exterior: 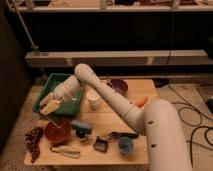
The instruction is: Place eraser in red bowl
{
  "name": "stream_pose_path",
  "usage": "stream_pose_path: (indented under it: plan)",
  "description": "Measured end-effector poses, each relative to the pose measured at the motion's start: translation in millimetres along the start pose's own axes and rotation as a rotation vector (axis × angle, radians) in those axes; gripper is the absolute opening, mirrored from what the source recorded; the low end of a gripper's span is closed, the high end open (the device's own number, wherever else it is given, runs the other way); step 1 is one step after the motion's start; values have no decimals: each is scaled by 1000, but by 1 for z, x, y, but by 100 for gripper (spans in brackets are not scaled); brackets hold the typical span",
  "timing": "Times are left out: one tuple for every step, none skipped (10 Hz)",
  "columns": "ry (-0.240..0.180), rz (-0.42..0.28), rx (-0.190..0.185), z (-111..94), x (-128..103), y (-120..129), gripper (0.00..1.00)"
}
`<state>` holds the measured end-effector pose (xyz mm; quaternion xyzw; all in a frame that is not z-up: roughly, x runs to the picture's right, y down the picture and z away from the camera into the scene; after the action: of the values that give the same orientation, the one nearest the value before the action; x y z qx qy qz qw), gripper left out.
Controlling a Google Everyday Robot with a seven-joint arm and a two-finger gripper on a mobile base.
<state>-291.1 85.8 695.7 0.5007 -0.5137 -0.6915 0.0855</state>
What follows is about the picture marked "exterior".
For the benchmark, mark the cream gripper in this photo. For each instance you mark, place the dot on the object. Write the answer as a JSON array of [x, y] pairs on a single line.
[[48, 105]]

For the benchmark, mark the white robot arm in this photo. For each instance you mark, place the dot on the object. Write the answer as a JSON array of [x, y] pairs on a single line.
[[158, 121]]

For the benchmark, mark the red bowl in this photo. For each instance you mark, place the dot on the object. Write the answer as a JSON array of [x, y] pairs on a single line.
[[58, 134]]

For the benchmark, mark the purple bowl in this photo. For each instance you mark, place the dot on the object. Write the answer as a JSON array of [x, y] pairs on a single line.
[[118, 85]]

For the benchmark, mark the green plastic bin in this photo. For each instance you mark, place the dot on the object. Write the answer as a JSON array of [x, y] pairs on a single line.
[[67, 88]]

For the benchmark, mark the purple grape bunch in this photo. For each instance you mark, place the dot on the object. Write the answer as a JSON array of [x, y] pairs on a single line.
[[32, 139]]

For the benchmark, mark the clear plastic bottle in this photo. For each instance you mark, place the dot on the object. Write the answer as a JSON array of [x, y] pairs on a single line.
[[66, 151]]

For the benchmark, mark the white cup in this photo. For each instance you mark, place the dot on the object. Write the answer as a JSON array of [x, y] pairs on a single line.
[[93, 98]]

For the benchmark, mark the small dark metal tray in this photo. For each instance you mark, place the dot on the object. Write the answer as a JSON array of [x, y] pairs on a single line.
[[100, 144]]

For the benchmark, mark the dark eggplant toy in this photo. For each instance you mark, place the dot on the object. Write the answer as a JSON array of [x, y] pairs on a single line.
[[116, 135]]

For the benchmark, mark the metal diagonal pole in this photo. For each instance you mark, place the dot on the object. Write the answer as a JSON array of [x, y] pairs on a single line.
[[34, 47]]

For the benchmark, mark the blue cup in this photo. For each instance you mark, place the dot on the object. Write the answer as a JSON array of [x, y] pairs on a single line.
[[125, 145]]

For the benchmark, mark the orange carrot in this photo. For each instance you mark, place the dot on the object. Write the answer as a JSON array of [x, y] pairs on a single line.
[[141, 102]]

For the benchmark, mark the wooden shelf beam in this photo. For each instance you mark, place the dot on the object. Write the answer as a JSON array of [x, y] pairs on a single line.
[[119, 58]]

